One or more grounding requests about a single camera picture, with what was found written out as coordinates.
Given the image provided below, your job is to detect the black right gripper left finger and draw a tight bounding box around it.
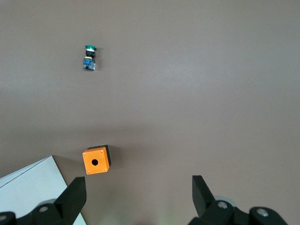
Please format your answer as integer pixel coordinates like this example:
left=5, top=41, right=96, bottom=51
left=0, top=176, right=87, bottom=225

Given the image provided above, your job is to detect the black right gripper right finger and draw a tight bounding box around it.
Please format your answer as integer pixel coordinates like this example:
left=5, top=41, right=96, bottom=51
left=188, top=175, right=289, bottom=225

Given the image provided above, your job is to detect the green push button switch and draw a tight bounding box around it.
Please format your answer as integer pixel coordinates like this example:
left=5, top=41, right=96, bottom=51
left=82, top=44, right=98, bottom=71

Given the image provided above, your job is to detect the white drawer cabinet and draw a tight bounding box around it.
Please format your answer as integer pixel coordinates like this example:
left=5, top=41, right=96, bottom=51
left=0, top=155, right=86, bottom=225

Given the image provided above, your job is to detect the orange button enclosure box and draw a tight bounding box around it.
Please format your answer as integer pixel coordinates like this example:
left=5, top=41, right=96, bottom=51
left=82, top=144, right=113, bottom=176

